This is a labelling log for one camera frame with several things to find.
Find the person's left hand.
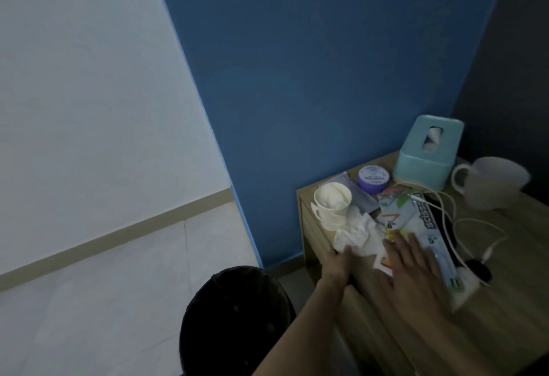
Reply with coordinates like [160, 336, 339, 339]
[319, 244, 357, 291]

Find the person's right hand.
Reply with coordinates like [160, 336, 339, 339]
[377, 230, 451, 326]

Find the white tissue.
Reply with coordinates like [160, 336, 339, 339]
[333, 206, 387, 257]

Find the white paper cup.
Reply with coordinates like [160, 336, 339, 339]
[311, 182, 353, 231]

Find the wooden drawer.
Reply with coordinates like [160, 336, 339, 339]
[302, 212, 408, 376]

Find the colourful plastic packet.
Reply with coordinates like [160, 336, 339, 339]
[376, 187, 464, 295]

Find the clear grey sachet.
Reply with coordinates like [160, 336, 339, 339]
[319, 172, 380, 214]

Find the black phone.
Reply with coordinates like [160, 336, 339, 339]
[422, 193, 477, 260]

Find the white charging cable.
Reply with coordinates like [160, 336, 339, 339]
[394, 182, 509, 265]

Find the purple round jar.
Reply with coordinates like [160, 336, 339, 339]
[357, 164, 391, 195]

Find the person's left forearm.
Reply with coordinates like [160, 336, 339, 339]
[253, 276, 352, 376]

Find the black trash bin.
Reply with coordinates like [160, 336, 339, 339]
[179, 265, 297, 376]

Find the teal tissue box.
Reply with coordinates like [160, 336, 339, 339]
[392, 115, 466, 192]

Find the white mug yellow label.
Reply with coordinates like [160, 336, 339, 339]
[450, 156, 532, 211]

